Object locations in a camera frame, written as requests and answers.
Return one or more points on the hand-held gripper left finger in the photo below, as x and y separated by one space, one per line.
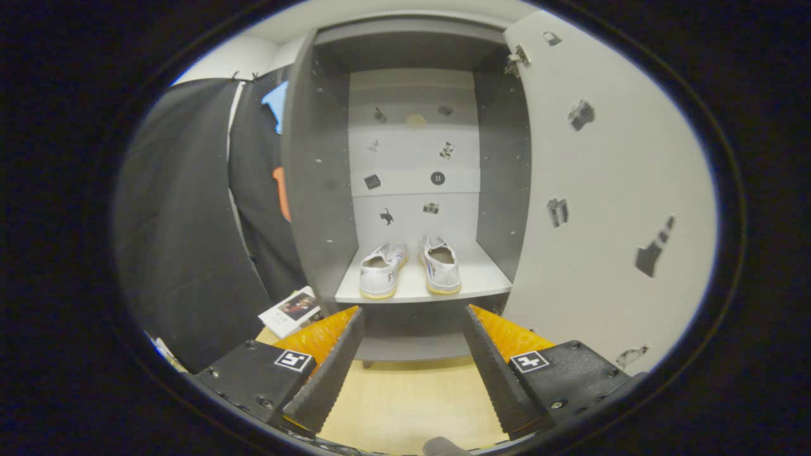
332 373

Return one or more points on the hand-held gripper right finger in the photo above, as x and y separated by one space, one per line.
497 373

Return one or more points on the white canvas shoe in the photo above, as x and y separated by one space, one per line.
442 269
380 275

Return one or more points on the grey shoe cabinet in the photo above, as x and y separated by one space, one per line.
317 190

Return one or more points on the metal door hinge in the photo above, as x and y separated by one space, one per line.
519 57

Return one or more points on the white book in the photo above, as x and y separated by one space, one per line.
285 313

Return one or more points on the pale yellowish clutter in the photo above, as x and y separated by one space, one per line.
166 351

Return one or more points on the black backdrop cloth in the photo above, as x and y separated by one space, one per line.
184 221

